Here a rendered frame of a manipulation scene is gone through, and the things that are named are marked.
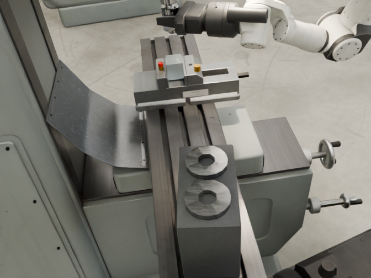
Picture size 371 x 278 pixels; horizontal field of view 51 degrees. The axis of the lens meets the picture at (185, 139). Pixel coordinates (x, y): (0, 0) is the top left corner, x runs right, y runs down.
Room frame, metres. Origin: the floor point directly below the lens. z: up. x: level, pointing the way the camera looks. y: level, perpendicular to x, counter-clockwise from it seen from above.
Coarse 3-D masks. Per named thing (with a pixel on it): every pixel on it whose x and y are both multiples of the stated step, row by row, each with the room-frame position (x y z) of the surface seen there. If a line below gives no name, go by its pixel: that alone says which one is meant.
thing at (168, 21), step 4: (168, 16) 0.98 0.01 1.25; (172, 16) 0.97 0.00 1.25; (156, 20) 0.99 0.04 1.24; (160, 20) 0.98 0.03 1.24; (164, 20) 0.98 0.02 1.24; (168, 20) 0.97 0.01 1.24; (172, 20) 0.97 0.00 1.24; (160, 24) 0.98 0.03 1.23; (164, 24) 0.98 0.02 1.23; (168, 24) 0.97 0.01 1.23; (172, 24) 0.97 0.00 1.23
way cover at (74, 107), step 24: (72, 72) 1.14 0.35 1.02; (72, 96) 1.03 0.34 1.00; (96, 96) 1.13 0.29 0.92; (48, 120) 0.83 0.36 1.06; (72, 120) 0.92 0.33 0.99; (96, 120) 1.00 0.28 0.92; (120, 120) 1.06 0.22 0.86; (144, 120) 1.07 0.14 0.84; (96, 144) 0.89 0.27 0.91; (120, 144) 0.94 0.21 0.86; (144, 144) 0.95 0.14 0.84; (144, 168) 0.84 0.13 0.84
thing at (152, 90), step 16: (208, 64) 1.16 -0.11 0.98; (224, 64) 1.15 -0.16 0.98; (144, 80) 1.11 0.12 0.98; (160, 80) 1.05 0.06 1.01; (176, 80) 1.09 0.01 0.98; (208, 80) 1.07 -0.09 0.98; (224, 80) 1.06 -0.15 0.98; (144, 96) 1.05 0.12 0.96; (160, 96) 1.05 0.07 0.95; (176, 96) 1.05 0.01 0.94; (192, 96) 1.05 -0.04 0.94; (208, 96) 1.05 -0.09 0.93; (224, 96) 1.04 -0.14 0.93
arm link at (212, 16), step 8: (184, 8) 0.99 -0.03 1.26; (192, 8) 0.99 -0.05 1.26; (200, 8) 0.98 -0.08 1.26; (208, 8) 0.94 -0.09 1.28; (216, 8) 0.94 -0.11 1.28; (176, 16) 0.95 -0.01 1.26; (184, 16) 0.94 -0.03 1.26; (192, 16) 0.94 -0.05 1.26; (200, 16) 0.94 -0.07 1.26; (208, 16) 0.93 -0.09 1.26; (216, 16) 0.92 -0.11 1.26; (176, 24) 0.93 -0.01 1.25; (184, 24) 0.94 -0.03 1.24; (192, 24) 0.94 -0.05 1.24; (200, 24) 0.94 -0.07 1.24; (208, 24) 0.92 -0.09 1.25; (216, 24) 0.91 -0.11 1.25; (176, 32) 0.94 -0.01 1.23; (184, 32) 0.93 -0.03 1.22; (192, 32) 0.94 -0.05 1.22; (200, 32) 0.93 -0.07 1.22; (208, 32) 0.92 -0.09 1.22; (216, 32) 0.91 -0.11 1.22
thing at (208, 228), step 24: (192, 168) 0.56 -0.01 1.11; (216, 168) 0.55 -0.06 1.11; (192, 192) 0.49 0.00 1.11; (216, 192) 0.49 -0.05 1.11; (192, 216) 0.45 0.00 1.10; (216, 216) 0.44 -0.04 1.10; (192, 240) 0.42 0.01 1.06; (216, 240) 0.42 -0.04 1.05; (240, 240) 0.41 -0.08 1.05; (192, 264) 0.42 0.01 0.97; (216, 264) 0.42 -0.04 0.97
